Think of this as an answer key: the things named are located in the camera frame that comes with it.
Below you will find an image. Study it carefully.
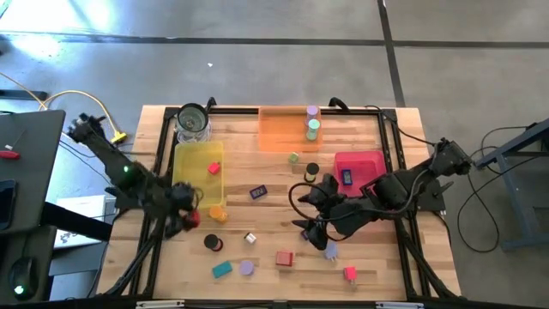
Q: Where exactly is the yellow translucent plastic bin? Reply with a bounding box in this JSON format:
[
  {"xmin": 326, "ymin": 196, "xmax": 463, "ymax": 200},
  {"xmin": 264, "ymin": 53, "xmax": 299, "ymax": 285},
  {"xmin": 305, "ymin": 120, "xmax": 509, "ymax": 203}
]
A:
[{"xmin": 171, "ymin": 140, "xmax": 227, "ymax": 210}]

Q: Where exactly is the red wall charger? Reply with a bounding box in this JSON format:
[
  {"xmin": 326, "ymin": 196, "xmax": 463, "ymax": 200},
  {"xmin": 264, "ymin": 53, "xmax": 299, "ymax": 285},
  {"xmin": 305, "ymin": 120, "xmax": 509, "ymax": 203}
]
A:
[{"xmin": 274, "ymin": 250, "xmax": 295, "ymax": 268}]

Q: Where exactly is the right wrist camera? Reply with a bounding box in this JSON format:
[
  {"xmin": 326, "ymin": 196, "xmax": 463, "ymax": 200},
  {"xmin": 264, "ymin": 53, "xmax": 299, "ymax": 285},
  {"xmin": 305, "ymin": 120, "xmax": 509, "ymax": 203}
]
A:
[{"xmin": 299, "ymin": 173, "xmax": 342, "ymax": 207}]

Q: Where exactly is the orange translucent plastic bin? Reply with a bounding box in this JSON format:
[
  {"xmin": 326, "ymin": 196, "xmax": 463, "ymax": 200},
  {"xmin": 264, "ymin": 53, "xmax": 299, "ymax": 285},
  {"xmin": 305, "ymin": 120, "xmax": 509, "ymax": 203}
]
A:
[{"xmin": 256, "ymin": 106, "xmax": 323, "ymax": 155}]

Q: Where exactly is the pink wall charger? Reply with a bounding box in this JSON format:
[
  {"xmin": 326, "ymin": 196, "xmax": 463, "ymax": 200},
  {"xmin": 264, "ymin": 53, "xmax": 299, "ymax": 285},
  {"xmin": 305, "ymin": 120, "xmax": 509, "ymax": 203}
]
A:
[{"xmin": 342, "ymin": 265, "xmax": 359, "ymax": 287}]

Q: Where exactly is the black desk crossbar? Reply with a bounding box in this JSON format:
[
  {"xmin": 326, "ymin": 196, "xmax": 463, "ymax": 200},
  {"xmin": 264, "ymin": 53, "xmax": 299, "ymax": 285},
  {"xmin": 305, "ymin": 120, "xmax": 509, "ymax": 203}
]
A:
[{"xmin": 41, "ymin": 201, "xmax": 113, "ymax": 242}]

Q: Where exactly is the clear glass jar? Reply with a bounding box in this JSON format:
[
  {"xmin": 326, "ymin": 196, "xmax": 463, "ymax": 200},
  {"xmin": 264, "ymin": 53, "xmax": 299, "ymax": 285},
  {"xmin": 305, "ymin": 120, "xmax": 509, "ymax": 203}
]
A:
[{"xmin": 175, "ymin": 101, "xmax": 212, "ymax": 145}]

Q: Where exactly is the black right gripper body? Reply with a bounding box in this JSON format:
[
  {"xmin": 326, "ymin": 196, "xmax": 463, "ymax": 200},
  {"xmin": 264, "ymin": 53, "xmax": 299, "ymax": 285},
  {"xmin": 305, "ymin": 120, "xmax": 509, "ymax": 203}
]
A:
[{"xmin": 315, "ymin": 197, "xmax": 370, "ymax": 235}]

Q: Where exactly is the black aluminium table frame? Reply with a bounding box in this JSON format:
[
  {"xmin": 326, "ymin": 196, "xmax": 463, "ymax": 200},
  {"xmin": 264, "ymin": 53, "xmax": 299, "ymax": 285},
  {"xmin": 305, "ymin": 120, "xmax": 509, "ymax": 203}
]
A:
[{"xmin": 96, "ymin": 105, "xmax": 462, "ymax": 301}]

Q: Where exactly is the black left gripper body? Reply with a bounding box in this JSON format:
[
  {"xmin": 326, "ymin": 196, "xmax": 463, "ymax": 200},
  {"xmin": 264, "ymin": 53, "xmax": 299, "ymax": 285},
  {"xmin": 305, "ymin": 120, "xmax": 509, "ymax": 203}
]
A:
[{"xmin": 158, "ymin": 201, "xmax": 190, "ymax": 224}]

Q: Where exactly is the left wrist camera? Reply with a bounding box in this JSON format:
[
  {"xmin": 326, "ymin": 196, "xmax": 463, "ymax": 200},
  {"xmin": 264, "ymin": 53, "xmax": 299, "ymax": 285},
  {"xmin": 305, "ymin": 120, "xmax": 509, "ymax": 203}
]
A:
[{"xmin": 170, "ymin": 182, "xmax": 199, "ymax": 209}]

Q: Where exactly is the red-handled screwdriver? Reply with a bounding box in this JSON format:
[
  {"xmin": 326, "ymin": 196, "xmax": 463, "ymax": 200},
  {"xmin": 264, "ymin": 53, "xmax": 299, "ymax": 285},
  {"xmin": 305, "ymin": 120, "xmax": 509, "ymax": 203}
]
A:
[{"xmin": 0, "ymin": 128, "xmax": 25, "ymax": 161}]

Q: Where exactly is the mint green hourglass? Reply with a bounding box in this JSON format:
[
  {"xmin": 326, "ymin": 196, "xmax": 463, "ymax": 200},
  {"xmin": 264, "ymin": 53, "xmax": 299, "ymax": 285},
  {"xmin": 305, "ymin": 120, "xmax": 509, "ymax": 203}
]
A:
[{"xmin": 305, "ymin": 118, "xmax": 322, "ymax": 142}]

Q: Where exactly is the pink translucent plastic bin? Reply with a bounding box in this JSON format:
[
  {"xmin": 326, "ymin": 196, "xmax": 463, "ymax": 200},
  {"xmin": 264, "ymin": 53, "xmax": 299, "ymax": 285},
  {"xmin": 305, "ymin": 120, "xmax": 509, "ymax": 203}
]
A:
[{"xmin": 333, "ymin": 149, "xmax": 389, "ymax": 199}]

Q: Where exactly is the red labelled charger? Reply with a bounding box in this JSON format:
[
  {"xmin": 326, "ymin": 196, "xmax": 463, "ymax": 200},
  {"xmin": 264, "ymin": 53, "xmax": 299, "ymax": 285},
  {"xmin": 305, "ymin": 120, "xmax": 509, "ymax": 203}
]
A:
[{"xmin": 184, "ymin": 209, "xmax": 202, "ymax": 230}]

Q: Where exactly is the black-capped red hourglass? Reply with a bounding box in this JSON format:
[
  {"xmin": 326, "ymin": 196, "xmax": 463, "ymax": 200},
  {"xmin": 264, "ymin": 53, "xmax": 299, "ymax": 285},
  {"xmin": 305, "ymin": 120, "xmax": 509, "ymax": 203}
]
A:
[{"xmin": 202, "ymin": 233, "xmax": 225, "ymax": 253}]

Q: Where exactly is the black floor cable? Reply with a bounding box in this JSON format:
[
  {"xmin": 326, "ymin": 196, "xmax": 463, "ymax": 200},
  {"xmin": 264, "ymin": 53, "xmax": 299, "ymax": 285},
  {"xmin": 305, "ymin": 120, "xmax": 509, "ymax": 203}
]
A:
[{"xmin": 456, "ymin": 124, "xmax": 540, "ymax": 254}]

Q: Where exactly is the periwinkle wall charger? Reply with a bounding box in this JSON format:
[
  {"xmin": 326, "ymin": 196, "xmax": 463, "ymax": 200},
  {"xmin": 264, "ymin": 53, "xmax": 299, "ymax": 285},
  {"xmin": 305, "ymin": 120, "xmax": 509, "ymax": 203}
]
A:
[{"xmin": 323, "ymin": 239, "xmax": 340, "ymax": 263}]

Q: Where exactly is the grey desk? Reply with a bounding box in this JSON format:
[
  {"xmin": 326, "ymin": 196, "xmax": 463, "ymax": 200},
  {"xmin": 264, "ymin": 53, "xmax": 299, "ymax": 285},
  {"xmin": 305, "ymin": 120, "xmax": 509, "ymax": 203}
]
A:
[{"xmin": 0, "ymin": 109, "xmax": 66, "ymax": 235}]

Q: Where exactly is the blue metal stand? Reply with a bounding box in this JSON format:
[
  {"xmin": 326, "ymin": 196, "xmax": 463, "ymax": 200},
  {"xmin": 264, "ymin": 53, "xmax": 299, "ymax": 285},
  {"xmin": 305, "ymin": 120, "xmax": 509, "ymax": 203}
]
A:
[{"xmin": 473, "ymin": 118, "xmax": 549, "ymax": 253}]

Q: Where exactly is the white bar light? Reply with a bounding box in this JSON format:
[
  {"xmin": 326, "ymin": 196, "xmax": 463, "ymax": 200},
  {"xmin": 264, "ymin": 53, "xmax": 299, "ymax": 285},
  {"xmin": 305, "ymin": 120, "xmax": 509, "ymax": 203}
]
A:
[
  {"xmin": 376, "ymin": 301, "xmax": 425, "ymax": 309},
  {"xmin": 136, "ymin": 300, "xmax": 185, "ymax": 309}
]

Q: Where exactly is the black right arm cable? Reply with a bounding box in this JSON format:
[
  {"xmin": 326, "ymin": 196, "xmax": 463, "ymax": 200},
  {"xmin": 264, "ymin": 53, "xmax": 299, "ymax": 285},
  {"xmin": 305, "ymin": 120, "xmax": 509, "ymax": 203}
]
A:
[{"xmin": 287, "ymin": 169, "xmax": 434, "ymax": 242}]

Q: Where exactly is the orange hourglass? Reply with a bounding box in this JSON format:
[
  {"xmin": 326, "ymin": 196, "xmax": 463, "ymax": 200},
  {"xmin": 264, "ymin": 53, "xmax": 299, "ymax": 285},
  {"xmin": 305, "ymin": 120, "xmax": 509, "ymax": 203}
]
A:
[{"xmin": 208, "ymin": 204, "xmax": 229, "ymax": 224}]

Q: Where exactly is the yellow cable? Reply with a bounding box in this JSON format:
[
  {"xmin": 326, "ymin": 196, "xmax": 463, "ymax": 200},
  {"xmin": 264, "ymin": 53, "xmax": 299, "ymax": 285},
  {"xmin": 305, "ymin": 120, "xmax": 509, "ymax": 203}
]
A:
[{"xmin": 0, "ymin": 70, "xmax": 129, "ymax": 145}]

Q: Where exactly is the black floor strip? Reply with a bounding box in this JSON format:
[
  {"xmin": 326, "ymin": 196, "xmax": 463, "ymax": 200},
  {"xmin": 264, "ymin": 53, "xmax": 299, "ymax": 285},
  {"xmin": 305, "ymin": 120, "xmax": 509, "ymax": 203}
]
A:
[{"xmin": 0, "ymin": 89, "xmax": 48, "ymax": 101}]

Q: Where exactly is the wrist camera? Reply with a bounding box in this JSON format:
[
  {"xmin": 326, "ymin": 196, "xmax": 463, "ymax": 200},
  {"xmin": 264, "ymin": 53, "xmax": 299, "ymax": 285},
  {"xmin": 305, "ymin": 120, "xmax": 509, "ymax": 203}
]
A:
[
  {"xmin": 170, "ymin": 182, "xmax": 199, "ymax": 209},
  {"xmin": 299, "ymin": 173, "xmax": 342, "ymax": 207}
]

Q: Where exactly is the teal flat charger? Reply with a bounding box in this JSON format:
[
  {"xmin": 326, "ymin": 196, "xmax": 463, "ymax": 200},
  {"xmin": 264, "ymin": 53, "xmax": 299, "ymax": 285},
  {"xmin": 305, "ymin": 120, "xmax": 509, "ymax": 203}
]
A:
[{"xmin": 211, "ymin": 259, "xmax": 234, "ymax": 280}]

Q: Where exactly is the black phone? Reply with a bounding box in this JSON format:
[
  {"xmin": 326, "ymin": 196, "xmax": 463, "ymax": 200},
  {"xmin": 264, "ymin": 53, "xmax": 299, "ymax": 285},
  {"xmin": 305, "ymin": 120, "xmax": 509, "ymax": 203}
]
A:
[{"xmin": 0, "ymin": 179, "xmax": 18, "ymax": 232}]

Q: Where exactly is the black computer mouse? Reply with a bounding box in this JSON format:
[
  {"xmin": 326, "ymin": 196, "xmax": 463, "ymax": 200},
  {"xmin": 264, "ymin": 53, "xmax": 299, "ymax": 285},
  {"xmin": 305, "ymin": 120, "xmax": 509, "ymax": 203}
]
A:
[{"xmin": 8, "ymin": 256, "xmax": 39, "ymax": 301}]

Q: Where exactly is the black-capped yellow hourglass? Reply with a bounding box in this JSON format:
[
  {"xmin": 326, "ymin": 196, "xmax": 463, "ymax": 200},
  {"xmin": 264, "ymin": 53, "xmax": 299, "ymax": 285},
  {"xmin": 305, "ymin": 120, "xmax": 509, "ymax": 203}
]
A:
[{"xmin": 303, "ymin": 161, "xmax": 321, "ymax": 185}]

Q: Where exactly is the white printed box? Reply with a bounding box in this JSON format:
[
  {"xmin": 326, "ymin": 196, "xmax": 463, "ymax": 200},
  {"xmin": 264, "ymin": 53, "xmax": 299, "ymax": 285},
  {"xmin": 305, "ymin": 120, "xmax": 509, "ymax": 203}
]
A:
[{"xmin": 54, "ymin": 195, "xmax": 108, "ymax": 250}]

